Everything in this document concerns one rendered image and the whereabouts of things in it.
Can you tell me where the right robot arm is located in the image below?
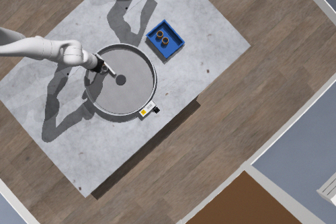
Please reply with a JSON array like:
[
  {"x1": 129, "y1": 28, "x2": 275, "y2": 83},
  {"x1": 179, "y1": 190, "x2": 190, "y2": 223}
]
[{"x1": 0, "y1": 27, "x2": 93, "y2": 67}]

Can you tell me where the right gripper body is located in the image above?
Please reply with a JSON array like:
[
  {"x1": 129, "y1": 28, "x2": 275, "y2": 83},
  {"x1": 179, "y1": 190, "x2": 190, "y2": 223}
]
[{"x1": 84, "y1": 53, "x2": 104, "y2": 73}]

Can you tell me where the blue open-top crate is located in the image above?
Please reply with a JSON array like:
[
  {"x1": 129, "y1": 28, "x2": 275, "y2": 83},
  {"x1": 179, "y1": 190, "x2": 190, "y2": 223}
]
[{"x1": 146, "y1": 20, "x2": 185, "y2": 59}]

